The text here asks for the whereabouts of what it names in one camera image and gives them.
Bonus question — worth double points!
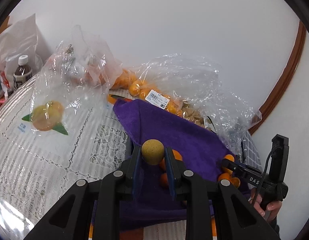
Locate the bagged peanuts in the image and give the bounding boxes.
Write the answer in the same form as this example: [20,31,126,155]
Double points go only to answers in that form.
[180,101,212,131]

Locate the grey checked star cushion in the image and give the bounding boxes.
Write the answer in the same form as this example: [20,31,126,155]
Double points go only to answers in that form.
[241,131,262,171]

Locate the small clear plastic bag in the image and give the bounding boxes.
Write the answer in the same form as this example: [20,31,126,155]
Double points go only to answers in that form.
[29,25,122,135]

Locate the bagged mandarins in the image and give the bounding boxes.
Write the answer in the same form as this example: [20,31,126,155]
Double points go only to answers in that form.
[111,68,183,117]

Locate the purple towel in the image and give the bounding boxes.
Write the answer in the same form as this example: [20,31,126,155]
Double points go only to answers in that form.
[113,99,230,231]

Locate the low small orange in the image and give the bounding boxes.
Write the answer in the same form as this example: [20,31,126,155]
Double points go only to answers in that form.
[230,177,241,188]

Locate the fruit print tablecloth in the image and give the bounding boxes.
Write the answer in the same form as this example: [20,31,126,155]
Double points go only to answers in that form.
[0,80,129,239]

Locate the dark drink bottle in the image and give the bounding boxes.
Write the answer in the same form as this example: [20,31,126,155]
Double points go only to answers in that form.
[13,55,33,90]

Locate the edge orange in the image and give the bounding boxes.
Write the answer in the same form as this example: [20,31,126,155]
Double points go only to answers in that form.
[211,217,217,239]

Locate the tan round fruit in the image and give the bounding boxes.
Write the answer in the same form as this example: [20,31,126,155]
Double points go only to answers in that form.
[142,139,164,165]

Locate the large clear plastic bag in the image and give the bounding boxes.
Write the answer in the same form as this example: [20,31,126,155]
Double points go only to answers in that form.
[130,54,262,154]

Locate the red small fruit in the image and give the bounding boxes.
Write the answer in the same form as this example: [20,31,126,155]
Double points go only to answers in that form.
[159,173,169,187]

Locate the orange tangerine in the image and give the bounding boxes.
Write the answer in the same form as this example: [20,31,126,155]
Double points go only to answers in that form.
[217,172,232,182]

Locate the brown wooden door frame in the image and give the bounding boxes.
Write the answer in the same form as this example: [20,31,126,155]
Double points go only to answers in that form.
[249,21,307,135]

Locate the white plastic bag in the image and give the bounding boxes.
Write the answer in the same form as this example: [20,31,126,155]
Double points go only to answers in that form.
[0,14,43,82]

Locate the white price label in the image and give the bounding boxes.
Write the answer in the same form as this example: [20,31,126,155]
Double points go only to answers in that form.
[145,89,170,109]

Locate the large orange mandarin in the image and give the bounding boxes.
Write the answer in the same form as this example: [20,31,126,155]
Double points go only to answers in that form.
[159,159,166,171]
[172,150,183,161]

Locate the person's right hand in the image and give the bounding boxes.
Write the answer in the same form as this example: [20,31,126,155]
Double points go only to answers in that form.
[249,188,282,223]

